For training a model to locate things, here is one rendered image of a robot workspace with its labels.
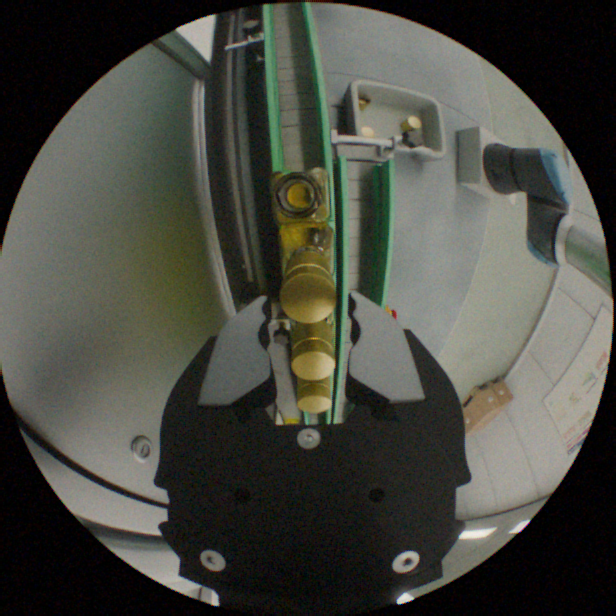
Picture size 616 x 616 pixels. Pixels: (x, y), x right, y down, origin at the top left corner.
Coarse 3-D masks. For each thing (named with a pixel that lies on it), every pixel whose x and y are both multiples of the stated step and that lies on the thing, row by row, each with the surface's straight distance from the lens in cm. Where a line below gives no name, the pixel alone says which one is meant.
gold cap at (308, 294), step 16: (304, 256) 14; (320, 256) 14; (288, 272) 12; (304, 272) 11; (320, 272) 11; (288, 288) 11; (304, 288) 11; (320, 288) 11; (288, 304) 12; (304, 304) 12; (320, 304) 12; (304, 320) 12
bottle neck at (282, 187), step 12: (288, 180) 12; (300, 180) 12; (312, 180) 12; (276, 192) 12; (288, 192) 17; (312, 192) 13; (276, 204) 12; (288, 204) 15; (312, 204) 12; (288, 216) 12; (300, 216) 12
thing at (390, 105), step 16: (352, 96) 50; (384, 96) 58; (400, 96) 58; (416, 96) 58; (368, 112) 57; (384, 112) 59; (400, 112) 61; (416, 112) 64; (432, 112) 61; (384, 128) 57; (400, 128) 59; (432, 128) 59; (432, 144) 58
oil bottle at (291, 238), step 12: (288, 228) 20; (300, 228) 19; (312, 228) 19; (324, 228) 19; (288, 240) 18; (300, 240) 18; (312, 240) 18; (324, 240) 18; (288, 252) 18; (324, 252) 18
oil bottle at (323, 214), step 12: (300, 168) 18; (312, 168) 18; (324, 168) 19; (276, 180) 18; (324, 180) 18; (300, 192) 20; (324, 192) 17; (300, 204) 20; (324, 204) 17; (276, 216) 18; (312, 216) 17; (324, 216) 18
